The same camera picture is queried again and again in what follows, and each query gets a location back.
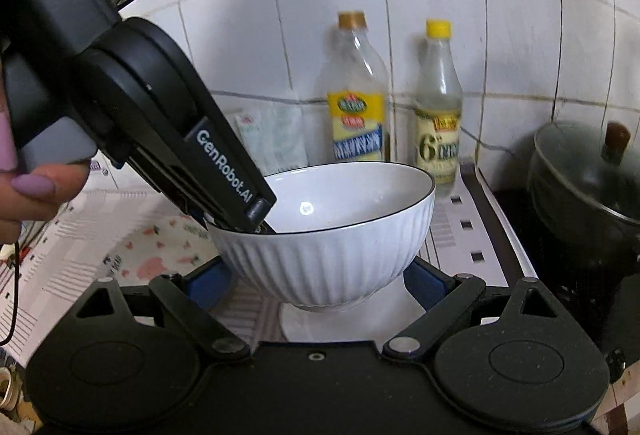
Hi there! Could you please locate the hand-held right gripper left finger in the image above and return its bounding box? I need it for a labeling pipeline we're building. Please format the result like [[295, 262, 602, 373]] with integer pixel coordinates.
[[75, 259, 252, 364]]

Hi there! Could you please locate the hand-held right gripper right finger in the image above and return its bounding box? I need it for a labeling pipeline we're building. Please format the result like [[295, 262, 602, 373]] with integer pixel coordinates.
[[381, 259, 567, 364]]

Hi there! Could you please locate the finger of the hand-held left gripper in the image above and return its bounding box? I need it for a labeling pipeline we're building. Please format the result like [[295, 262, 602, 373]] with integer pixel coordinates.
[[184, 109, 279, 235], [125, 135, 217, 229]]

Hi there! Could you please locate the pink bunny print plate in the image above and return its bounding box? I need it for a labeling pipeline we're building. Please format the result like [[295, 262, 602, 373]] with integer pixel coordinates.
[[119, 214, 222, 282]]

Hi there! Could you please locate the white ribbed bowl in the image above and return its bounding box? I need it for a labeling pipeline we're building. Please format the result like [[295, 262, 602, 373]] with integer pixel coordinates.
[[279, 275, 418, 342], [207, 162, 437, 312]]

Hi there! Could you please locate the person's left hand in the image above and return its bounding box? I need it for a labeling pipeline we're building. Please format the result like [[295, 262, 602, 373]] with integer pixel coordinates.
[[0, 64, 97, 247]]

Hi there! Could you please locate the white plastic bag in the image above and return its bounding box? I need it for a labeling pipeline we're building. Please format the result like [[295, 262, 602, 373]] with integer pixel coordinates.
[[234, 105, 309, 177]]

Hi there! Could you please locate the striped tablecloth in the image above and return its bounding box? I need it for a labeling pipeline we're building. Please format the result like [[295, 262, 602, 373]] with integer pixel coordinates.
[[0, 150, 538, 366]]

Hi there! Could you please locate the black stove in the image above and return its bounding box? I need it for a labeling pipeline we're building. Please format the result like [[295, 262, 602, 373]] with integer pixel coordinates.
[[492, 185, 640, 368]]

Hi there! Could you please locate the yellow label cooking wine bottle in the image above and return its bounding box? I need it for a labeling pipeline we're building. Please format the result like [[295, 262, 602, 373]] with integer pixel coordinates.
[[320, 10, 392, 166]]

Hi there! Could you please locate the yellow cap vinegar bottle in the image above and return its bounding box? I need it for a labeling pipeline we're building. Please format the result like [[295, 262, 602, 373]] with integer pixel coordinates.
[[414, 18, 464, 197]]

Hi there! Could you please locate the black cooking pot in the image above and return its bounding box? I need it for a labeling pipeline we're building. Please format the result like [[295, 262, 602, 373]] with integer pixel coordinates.
[[529, 150, 640, 276]]

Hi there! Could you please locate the glass pot lid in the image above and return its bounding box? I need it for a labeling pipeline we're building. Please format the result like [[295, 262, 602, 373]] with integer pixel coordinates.
[[534, 119, 640, 222]]

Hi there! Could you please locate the black cable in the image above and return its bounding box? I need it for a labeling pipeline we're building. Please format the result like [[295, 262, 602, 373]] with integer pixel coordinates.
[[0, 240, 22, 347]]

